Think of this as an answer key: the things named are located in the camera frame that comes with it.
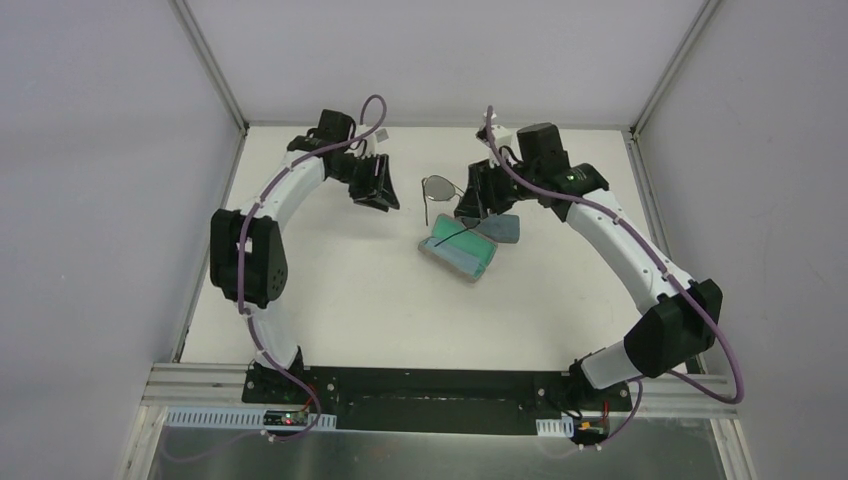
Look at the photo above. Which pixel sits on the thin-frame sunglasses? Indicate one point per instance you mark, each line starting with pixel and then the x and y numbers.
pixel 440 199

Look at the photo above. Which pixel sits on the aluminium front rail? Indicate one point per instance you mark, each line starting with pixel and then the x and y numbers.
pixel 221 385

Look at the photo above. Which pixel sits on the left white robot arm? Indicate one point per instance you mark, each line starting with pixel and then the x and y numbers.
pixel 248 261

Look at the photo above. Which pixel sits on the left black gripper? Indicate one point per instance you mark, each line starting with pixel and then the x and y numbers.
pixel 366 176

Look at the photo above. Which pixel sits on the right white cable duct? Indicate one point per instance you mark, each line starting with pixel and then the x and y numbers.
pixel 555 427

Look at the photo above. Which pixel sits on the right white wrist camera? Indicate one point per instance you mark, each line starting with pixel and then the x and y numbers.
pixel 499 137

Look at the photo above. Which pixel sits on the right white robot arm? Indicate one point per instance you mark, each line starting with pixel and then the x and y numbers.
pixel 678 314

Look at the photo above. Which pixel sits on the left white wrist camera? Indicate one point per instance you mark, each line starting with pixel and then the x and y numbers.
pixel 380 135

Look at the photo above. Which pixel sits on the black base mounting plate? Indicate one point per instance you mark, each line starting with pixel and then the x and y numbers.
pixel 435 401

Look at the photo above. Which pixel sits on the blue-green glasses case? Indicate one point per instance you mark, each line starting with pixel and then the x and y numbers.
pixel 502 228

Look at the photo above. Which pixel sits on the left white cable duct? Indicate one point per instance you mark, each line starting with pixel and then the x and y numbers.
pixel 247 419

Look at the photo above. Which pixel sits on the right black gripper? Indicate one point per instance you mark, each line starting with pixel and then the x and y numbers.
pixel 481 193

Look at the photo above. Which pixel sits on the white cable duct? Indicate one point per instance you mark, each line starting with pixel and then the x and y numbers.
pixel 247 419
pixel 555 427

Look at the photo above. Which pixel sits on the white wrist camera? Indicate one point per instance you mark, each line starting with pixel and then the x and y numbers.
pixel 380 135
pixel 499 137

